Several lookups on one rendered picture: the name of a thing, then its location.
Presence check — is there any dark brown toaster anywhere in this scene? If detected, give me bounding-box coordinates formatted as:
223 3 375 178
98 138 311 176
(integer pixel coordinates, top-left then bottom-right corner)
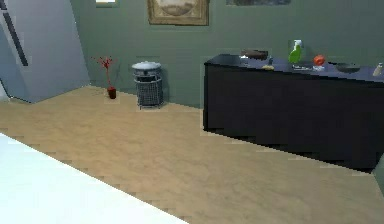
241 49 269 61

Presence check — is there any red house plant in pot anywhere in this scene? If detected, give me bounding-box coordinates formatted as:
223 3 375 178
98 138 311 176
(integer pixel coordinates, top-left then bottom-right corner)
92 55 118 100

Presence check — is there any gold framed picture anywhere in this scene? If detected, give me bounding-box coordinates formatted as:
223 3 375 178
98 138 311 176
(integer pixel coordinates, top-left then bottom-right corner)
147 0 210 27

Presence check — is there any black kitchen counter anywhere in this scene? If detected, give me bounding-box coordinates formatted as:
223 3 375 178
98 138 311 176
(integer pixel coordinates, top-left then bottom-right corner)
202 53 384 171

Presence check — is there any green spray bottle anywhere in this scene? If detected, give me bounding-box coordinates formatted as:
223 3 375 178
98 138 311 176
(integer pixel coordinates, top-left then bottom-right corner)
288 39 304 64

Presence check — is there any dark framed picture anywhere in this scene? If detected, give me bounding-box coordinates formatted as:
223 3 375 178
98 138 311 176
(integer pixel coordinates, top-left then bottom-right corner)
225 0 292 6

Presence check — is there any small window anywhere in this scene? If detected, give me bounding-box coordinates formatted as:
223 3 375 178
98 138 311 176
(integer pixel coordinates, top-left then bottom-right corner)
95 0 120 8

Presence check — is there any white table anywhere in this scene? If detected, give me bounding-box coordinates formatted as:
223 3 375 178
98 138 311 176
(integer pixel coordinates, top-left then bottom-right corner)
0 132 191 224

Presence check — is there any grey fridge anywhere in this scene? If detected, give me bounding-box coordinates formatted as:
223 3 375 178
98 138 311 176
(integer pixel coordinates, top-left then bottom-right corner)
0 0 91 104

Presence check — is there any black pan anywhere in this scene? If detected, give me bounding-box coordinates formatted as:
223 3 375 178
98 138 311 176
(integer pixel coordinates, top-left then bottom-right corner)
334 63 362 74

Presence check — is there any pale salt shaker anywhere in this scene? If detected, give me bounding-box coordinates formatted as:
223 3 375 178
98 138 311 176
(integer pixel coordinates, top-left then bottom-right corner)
372 62 384 77

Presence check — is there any grey wire bin with lid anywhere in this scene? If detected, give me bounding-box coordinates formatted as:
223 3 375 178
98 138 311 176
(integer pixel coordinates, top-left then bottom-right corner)
131 61 164 109

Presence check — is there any black fridge handle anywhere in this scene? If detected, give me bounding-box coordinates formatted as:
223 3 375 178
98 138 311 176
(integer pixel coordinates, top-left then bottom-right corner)
2 11 29 67

